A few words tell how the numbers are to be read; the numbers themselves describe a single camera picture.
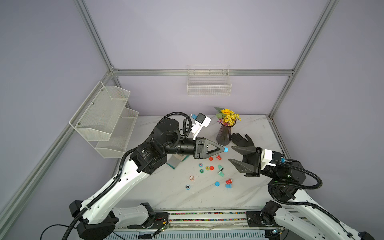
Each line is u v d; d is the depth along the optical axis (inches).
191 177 34.7
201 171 35.5
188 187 33.0
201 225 28.8
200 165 36.6
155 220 28.8
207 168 35.8
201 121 18.6
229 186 32.9
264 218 25.6
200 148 17.3
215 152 18.8
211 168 35.9
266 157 16.1
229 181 33.5
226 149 19.6
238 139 41.2
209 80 37.4
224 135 38.1
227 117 33.2
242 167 18.2
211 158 37.6
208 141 18.1
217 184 33.8
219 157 37.6
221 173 34.7
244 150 19.3
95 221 14.3
